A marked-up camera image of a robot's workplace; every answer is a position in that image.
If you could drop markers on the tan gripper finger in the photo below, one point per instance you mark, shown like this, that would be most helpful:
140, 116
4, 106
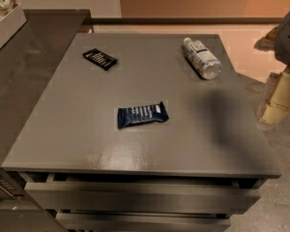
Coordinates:
276, 104

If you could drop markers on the clear blue-label plastic bottle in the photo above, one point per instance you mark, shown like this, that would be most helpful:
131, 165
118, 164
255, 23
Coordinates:
204, 61

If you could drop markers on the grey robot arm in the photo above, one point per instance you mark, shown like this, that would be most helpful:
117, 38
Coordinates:
278, 41

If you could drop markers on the blue rxbar blueberry wrapper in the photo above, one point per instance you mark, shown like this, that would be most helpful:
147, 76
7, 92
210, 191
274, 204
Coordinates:
141, 115

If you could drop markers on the black snack bar wrapper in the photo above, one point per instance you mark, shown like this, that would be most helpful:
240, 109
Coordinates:
100, 59

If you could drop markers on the grey upper drawer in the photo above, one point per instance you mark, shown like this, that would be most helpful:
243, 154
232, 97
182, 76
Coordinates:
142, 194

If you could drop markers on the grey drawer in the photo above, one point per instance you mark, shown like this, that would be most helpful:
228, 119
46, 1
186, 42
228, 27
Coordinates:
132, 223
142, 194

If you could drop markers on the grey lower drawer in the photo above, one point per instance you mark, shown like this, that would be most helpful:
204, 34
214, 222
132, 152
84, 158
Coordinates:
132, 223

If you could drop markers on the grey storage bin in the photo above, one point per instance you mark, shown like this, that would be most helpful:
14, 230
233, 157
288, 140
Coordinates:
11, 23

